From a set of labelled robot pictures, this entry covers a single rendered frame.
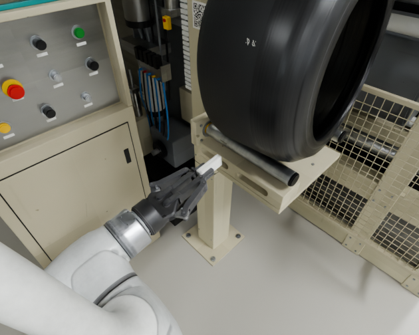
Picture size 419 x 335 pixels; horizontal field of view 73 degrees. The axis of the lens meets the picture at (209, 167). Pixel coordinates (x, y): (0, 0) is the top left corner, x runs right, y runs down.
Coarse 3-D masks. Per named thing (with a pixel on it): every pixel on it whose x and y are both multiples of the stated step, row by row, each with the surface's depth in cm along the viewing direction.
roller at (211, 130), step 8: (208, 128) 94; (216, 128) 93; (216, 136) 92; (224, 136) 91; (224, 144) 91; (232, 144) 89; (240, 144) 87; (240, 152) 87; (248, 152) 85; (256, 152) 84; (248, 160) 86; (256, 160) 84; (264, 160) 82; (272, 160) 82; (264, 168) 82; (272, 168) 81; (280, 168) 79; (288, 168) 79; (280, 176) 79; (288, 176) 78; (296, 176) 78; (288, 184) 78
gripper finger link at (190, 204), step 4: (200, 184) 63; (204, 184) 63; (196, 188) 62; (200, 188) 62; (204, 188) 63; (196, 192) 62; (200, 192) 62; (204, 192) 64; (192, 196) 61; (196, 196) 61; (200, 196) 63; (188, 200) 61; (192, 200) 61; (196, 200) 62; (184, 204) 60; (188, 204) 60; (192, 204) 61; (196, 204) 63; (184, 208) 59; (188, 208) 59; (192, 208) 61; (184, 212) 59; (184, 216) 59; (188, 216) 60; (184, 220) 60
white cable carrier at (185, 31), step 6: (180, 0) 86; (186, 0) 85; (180, 6) 88; (186, 6) 86; (186, 12) 87; (186, 18) 88; (186, 24) 90; (186, 30) 91; (186, 36) 95; (186, 42) 94; (186, 48) 95; (186, 54) 97; (186, 60) 99; (186, 66) 100; (186, 72) 102; (186, 78) 104; (186, 84) 106
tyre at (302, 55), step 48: (240, 0) 54; (288, 0) 49; (336, 0) 48; (384, 0) 70; (240, 48) 55; (288, 48) 50; (336, 48) 93; (240, 96) 60; (288, 96) 54; (336, 96) 94; (288, 144) 64
